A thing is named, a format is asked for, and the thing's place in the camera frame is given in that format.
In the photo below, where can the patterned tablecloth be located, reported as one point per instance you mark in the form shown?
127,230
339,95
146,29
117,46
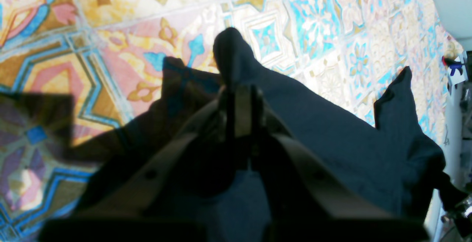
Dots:
91,66

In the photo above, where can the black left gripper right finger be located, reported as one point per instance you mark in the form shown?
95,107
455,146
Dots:
296,181

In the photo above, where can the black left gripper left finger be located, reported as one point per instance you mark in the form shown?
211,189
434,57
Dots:
130,184

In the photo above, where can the black T-shirt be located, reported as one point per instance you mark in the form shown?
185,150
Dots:
220,197

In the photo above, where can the blue orange clamp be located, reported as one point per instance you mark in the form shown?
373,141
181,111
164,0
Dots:
453,66

